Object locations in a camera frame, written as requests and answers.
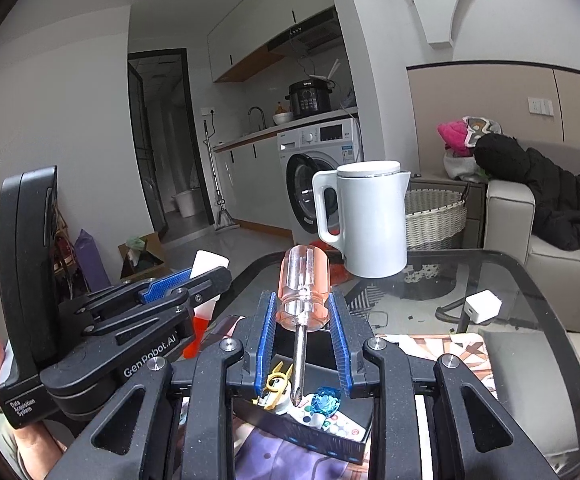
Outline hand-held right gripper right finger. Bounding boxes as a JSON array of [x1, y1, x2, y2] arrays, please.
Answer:
[[326, 287, 557, 480]]

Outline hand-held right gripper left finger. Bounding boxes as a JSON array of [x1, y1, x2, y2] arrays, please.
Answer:
[[72, 290, 278, 480]]

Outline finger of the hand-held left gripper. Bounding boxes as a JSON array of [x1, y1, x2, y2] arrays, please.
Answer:
[[67, 267, 193, 318], [72, 265, 233, 358]]

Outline white tube with red cap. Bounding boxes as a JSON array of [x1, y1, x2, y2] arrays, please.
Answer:
[[185, 251, 231, 359]]

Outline clear orange handle screwdriver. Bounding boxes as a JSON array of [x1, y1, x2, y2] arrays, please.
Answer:
[[278, 244, 332, 409]]

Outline black box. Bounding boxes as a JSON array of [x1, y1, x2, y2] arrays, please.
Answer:
[[227, 327, 376, 463]]

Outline brown cardboard box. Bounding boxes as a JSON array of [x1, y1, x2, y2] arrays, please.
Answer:
[[117, 232, 167, 281]]

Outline blue gem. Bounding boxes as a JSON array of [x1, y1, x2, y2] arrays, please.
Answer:
[[311, 386, 341, 416]]

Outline mop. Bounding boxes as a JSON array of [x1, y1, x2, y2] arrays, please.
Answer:
[[202, 120, 238, 232]]

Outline white round device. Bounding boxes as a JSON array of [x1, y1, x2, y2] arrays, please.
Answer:
[[262, 391, 298, 416]]

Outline purple bag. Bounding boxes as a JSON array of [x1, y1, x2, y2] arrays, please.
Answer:
[[73, 229, 112, 293]]

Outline white card with coloured dots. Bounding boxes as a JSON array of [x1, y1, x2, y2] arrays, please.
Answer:
[[290, 395, 366, 433]]

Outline white bucket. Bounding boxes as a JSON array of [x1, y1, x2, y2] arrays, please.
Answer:
[[172, 190, 198, 218]]

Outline printed table mat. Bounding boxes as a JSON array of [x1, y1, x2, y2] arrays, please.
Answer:
[[180, 312, 498, 480]]

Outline white kitchen counter cabinets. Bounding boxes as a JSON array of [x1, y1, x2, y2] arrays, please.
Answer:
[[212, 106, 360, 233]]

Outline black framed door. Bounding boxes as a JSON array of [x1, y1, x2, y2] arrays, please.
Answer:
[[127, 48, 193, 246]]

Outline white electric kettle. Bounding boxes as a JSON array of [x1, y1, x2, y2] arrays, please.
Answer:
[[312, 160, 412, 279]]

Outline white cube charger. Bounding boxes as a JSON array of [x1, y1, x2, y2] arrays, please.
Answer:
[[464, 291, 501, 323]]

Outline white wicker basket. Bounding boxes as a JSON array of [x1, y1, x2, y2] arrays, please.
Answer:
[[404, 189, 468, 251]]

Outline white washing machine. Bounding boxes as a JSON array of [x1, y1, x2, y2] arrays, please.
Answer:
[[276, 117, 363, 246]]

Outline black pressure cooker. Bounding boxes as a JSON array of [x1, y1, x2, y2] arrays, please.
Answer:
[[285, 79, 332, 120]]

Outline beige sofa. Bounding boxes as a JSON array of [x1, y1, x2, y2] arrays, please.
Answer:
[[485, 172, 580, 333]]

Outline pink cloth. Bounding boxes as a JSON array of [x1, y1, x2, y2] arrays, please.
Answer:
[[437, 120, 476, 156]]

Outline white router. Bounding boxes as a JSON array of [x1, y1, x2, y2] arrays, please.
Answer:
[[311, 58, 341, 86]]

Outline white upper cabinets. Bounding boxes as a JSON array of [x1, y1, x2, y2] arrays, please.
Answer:
[[207, 0, 341, 83]]

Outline black jacket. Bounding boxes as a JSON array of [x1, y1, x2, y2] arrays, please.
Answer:
[[474, 132, 580, 251]]

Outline patterned cloth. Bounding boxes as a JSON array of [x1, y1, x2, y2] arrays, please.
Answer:
[[462, 116, 505, 143]]

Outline range hood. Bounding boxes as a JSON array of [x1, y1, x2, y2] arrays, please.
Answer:
[[267, 7, 343, 53]]

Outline black cable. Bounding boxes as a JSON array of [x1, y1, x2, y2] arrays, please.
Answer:
[[434, 304, 471, 336]]

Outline white wall switch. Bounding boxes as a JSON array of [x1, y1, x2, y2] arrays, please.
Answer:
[[527, 96, 555, 117]]

